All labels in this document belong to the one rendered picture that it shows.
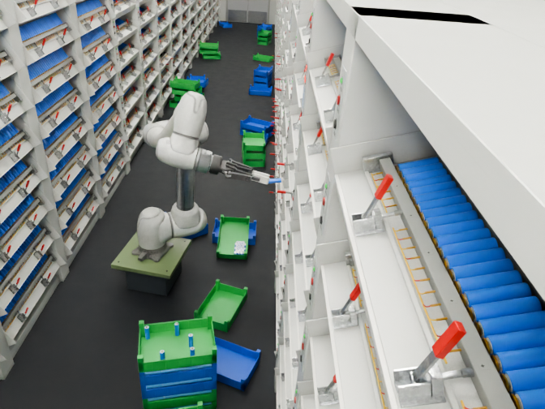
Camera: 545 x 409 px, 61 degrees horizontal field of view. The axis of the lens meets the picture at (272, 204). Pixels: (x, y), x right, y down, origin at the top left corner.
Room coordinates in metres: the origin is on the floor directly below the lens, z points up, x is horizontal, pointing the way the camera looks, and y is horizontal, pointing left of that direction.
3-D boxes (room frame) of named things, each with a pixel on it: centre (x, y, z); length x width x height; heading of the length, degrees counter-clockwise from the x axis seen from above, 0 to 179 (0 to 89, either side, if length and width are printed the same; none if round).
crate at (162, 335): (1.30, 0.34, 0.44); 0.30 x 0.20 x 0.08; 105
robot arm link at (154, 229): (2.16, 0.67, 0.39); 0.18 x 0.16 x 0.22; 116
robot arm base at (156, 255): (2.14, 0.69, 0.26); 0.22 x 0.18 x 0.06; 162
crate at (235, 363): (1.56, 0.17, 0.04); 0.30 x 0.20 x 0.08; 71
